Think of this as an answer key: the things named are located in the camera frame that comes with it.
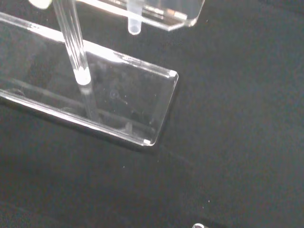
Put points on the clear acrylic funnel stand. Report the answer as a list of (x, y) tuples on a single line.
[(99, 78)]

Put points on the black table cloth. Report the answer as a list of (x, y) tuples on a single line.
[(213, 142)]

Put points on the small round-bottom glass flask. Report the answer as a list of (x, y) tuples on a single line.
[(198, 225)]

